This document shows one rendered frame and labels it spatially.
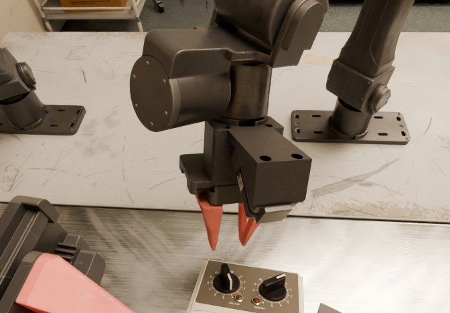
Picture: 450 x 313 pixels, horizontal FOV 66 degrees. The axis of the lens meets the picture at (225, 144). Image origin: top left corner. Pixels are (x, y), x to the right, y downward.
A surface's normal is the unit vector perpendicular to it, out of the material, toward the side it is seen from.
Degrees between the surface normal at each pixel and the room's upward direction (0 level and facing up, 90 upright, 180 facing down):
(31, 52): 0
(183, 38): 25
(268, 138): 30
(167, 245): 0
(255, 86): 65
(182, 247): 0
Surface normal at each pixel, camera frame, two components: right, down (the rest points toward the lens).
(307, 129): -0.05, -0.62
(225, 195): 0.29, 0.37
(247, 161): -0.96, 0.04
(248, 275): 0.04, -0.93
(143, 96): -0.71, 0.22
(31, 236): 0.98, 0.11
